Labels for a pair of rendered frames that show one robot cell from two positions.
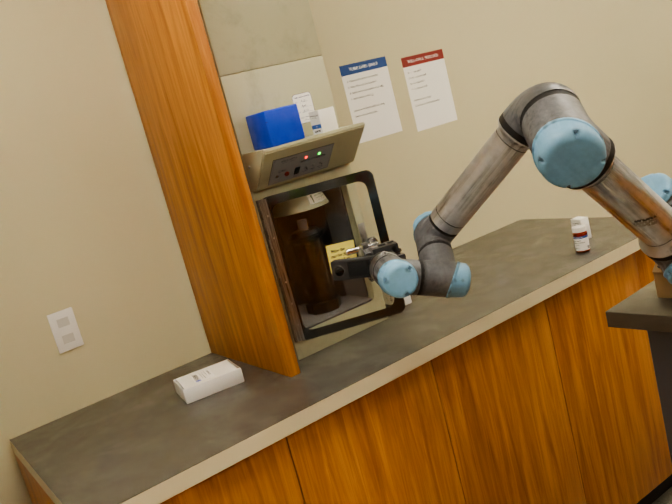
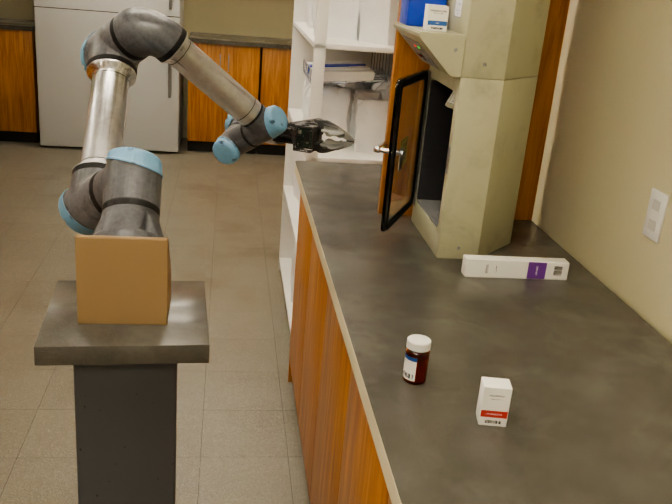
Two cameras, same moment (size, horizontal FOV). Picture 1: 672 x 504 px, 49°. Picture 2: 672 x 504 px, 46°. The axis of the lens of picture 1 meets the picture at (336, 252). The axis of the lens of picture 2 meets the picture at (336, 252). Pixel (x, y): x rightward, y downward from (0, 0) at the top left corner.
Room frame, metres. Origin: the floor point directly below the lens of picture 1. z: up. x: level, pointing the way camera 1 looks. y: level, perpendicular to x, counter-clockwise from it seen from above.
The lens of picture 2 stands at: (2.62, -2.00, 1.64)
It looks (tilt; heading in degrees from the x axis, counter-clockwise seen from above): 20 degrees down; 113
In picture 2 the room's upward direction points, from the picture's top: 5 degrees clockwise
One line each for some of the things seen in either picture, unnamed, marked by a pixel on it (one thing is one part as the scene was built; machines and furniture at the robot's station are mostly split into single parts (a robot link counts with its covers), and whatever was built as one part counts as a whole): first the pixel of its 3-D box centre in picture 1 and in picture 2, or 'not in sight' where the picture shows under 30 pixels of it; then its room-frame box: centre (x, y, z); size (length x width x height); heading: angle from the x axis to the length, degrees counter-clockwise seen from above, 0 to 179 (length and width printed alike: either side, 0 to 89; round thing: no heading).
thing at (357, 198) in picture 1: (334, 256); (404, 148); (1.93, 0.01, 1.19); 0.30 x 0.01 x 0.40; 95
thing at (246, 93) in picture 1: (287, 208); (485, 104); (2.11, 0.10, 1.33); 0.32 x 0.25 x 0.77; 122
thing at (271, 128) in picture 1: (275, 127); (423, 7); (1.92, 0.07, 1.56); 0.10 x 0.10 x 0.09; 32
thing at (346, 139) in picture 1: (309, 156); (425, 47); (1.96, 0.00, 1.46); 0.32 x 0.11 x 0.10; 122
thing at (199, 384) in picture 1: (208, 380); not in sight; (1.89, 0.41, 0.96); 0.16 x 0.12 x 0.04; 113
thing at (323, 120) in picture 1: (323, 120); (435, 17); (2.00, -0.06, 1.54); 0.05 x 0.05 x 0.06; 29
